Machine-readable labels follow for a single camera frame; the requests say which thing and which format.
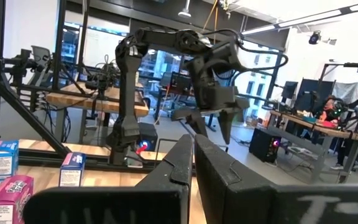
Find wooden desk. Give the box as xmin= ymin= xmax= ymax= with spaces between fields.
xmin=267 ymin=109 xmax=358 ymax=184

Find yellow rope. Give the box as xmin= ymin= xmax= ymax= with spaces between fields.
xmin=201 ymin=0 xmax=220 ymax=34

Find black cable bundle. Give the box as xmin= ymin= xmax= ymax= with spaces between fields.
xmin=37 ymin=99 xmax=73 ymax=141

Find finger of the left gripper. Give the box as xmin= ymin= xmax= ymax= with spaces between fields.
xmin=170 ymin=107 xmax=213 ymax=138
xmin=218 ymin=98 xmax=252 ymax=146

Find Raisin Bran cereal box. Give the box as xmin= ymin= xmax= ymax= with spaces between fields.
xmin=0 ymin=174 xmax=35 ymax=224

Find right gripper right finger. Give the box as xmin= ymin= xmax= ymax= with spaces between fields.
xmin=194 ymin=133 xmax=358 ymax=224

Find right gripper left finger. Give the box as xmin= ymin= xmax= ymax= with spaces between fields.
xmin=22 ymin=133 xmax=194 ymax=224

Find Rice Krispies cereal box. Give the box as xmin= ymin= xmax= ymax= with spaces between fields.
xmin=0 ymin=139 xmax=20 ymax=196

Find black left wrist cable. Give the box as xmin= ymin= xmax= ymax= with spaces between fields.
xmin=197 ymin=27 xmax=290 ymax=85

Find linear ceiling light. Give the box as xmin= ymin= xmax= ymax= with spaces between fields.
xmin=241 ymin=0 xmax=358 ymax=37

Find black ceiling spot fixture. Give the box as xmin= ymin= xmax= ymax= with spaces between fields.
xmin=308 ymin=30 xmax=322 ymax=46

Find black monitor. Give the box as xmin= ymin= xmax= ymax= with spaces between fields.
xmin=294 ymin=77 xmax=337 ymax=113
xmin=280 ymin=80 xmax=300 ymax=101

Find Frosted Flakes cereal box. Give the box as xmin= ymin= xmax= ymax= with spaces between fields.
xmin=58 ymin=151 xmax=87 ymax=188

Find black computer tower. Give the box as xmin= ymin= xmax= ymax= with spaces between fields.
xmin=136 ymin=122 xmax=158 ymax=154
xmin=249 ymin=127 xmax=282 ymax=164

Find wooden workbench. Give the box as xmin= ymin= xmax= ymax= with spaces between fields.
xmin=45 ymin=81 xmax=150 ymax=144

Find grey cloth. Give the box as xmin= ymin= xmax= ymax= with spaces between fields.
xmin=333 ymin=81 xmax=358 ymax=105

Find white pendant lamp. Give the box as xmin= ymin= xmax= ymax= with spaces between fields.
xmin=177 ymin=0 xmax=193 ymax=19

